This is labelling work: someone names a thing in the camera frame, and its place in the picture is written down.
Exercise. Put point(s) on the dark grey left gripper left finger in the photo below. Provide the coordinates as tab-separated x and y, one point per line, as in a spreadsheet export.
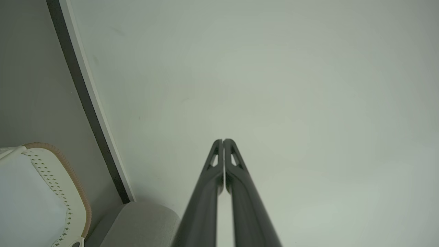
205	202

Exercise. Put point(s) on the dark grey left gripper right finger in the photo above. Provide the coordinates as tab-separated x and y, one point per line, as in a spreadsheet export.
248	206

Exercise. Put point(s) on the white laundry basket tan rim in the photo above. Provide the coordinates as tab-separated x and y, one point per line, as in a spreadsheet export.
41	195

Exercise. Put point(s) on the dark skirting board with white edge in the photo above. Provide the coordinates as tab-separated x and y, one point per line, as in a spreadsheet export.
89	103

